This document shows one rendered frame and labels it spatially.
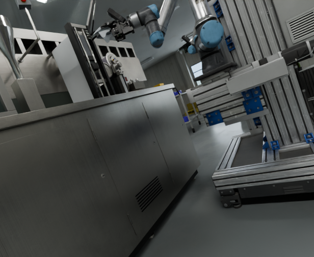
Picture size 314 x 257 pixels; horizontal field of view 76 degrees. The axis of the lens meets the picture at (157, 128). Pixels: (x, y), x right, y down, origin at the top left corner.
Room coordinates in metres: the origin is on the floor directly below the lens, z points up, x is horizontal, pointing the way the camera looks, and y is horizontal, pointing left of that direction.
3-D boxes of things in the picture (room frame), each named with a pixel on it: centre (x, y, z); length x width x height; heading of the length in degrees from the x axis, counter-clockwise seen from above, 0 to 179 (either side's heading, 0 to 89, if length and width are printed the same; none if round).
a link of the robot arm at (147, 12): (1.12, -0.18, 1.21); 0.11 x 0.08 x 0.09; 84
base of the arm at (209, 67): (1.23, -0.46, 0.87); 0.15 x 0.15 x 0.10
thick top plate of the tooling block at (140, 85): (1.98, 0.17, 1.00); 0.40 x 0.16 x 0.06; 55
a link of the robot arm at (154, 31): (1.14, -0.18, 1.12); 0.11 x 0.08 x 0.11; 174
